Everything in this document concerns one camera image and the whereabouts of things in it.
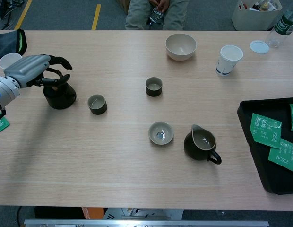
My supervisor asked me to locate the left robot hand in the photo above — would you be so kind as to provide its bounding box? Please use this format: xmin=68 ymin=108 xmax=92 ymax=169
xmin=3 ymin=54 xmax=73 ymax=88

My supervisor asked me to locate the black teapot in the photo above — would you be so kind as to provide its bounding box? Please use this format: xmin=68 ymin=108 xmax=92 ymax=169
xmin=43 ymin=79 xmax=77 ymax=110

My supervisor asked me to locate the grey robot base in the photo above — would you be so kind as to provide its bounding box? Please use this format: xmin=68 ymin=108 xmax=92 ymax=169
xmin=103 ymin=208 xmax=184 ymax=220

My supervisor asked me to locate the person's hand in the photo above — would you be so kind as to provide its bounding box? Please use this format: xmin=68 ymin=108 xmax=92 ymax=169
xmin=150 ymin=0 xmax=171 ymax=12

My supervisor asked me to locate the white paper cup green print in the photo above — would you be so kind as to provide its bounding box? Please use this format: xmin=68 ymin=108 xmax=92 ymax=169
xmin=0 ymin=52 xmax=22 ymax=70

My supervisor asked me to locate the black bag green trim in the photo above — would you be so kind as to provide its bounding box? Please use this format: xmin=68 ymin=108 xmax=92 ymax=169
xmin=0 ymin=28 xmax=28 ymax=63

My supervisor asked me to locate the black tripod stand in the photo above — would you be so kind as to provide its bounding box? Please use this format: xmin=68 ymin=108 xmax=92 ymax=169
xmin=0 ymin=0 xmax=24 ymax=30

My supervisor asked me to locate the dark teacup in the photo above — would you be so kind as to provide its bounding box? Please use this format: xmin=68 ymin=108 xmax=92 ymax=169
xmin=87 ymin=94 xmax=108 ymax=115
xmin=145 ymin=77 xmax=163 ymax=97

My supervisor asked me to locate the cardboard box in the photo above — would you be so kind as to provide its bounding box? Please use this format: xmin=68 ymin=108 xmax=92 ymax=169
xmin=117 ymin=0 xmax=131 ymax=14

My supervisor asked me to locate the person in khaki trousers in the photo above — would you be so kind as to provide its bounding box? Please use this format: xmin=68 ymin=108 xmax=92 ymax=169
xmin=124 ymin=0 xmax=189 ymax=31

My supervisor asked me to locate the black handheld device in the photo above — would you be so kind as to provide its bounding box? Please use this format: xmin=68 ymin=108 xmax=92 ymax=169
xmin=148 ymin=8 xmax=164 ymax=25

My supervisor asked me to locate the beige tea strainer bowl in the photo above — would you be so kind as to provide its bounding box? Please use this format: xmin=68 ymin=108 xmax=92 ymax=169
xmin=148 ymin=121 xmax=174 ymax=145

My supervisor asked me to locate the orange object under table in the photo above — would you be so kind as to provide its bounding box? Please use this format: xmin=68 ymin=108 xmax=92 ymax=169
xmin=81 ymin=207 xmax=104 ymax=220

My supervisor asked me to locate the white paper cup blue print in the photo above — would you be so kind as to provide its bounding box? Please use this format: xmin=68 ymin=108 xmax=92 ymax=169
xmin=215 ymin=44 xmax=244 ymax=77

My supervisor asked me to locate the white storage bin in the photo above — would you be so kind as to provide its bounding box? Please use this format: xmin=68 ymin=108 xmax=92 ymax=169
xmin=231 ymin=0 xmax=283 ymax=31

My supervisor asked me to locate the white round lid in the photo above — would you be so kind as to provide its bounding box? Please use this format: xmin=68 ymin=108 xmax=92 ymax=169
xmin=250 ymin=40 xmax=270 ymax=54

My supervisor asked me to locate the clear bottle green label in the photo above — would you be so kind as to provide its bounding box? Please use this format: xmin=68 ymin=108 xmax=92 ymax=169
xmin=265 ymin=2 xmax=293 ymax=48

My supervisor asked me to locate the black tray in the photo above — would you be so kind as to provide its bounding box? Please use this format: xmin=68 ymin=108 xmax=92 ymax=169
xmin=236 ymin=97 xmax=293 ymax=195

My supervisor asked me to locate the dark pitcher with handle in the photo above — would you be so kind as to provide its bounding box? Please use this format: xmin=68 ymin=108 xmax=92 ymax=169
xmin=183 ymin=124 xmax=222 ymax=165

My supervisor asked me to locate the aluminium rail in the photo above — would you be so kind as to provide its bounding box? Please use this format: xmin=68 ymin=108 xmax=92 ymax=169
xmin=23 ymin=219 xmax=269 ymax=227

